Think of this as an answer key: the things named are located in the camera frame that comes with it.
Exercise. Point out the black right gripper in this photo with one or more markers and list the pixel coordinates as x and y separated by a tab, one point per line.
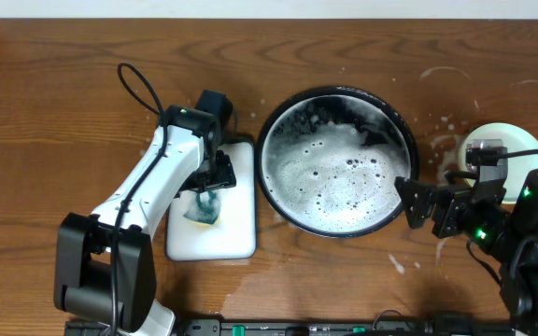
455	202

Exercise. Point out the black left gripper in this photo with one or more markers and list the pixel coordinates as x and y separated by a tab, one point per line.
222	173

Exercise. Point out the green and yellow sponge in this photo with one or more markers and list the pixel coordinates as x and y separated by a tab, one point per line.
204	208

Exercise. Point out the light green plate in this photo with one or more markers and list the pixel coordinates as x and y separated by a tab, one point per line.
514	139

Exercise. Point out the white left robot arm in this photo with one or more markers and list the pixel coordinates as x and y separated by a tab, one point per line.
104	267

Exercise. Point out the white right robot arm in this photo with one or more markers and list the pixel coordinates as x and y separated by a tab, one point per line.
518	274

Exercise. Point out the black rectangular soapy tray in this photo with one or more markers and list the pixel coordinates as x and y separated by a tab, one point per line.
233	236

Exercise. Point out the round black metal tray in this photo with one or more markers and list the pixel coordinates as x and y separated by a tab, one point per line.
327	159

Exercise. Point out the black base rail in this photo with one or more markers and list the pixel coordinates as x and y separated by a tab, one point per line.
449	325

